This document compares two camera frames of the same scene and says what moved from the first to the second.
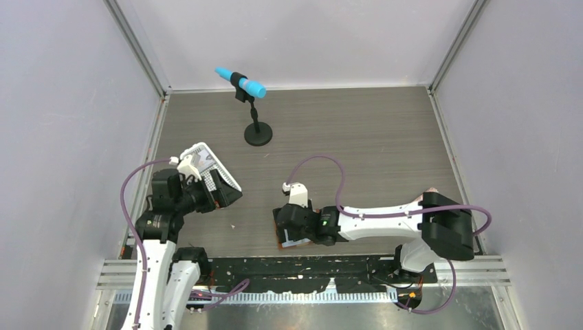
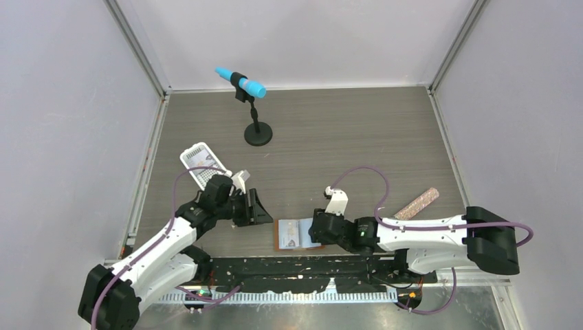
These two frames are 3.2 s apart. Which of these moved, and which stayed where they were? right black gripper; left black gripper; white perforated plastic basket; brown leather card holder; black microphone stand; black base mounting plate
Moved: left black gripper; right black gripper
Stayed: white perforated plastic basket; black microphone stand; brown leather card holder; black base mounting plate
